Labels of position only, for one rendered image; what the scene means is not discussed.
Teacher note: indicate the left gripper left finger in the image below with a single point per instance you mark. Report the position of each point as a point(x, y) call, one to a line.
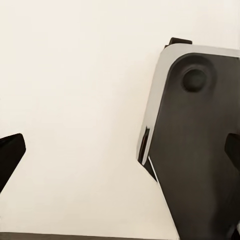
point(12, 149)

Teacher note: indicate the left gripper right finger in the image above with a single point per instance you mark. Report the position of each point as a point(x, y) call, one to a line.
point(232, 149)

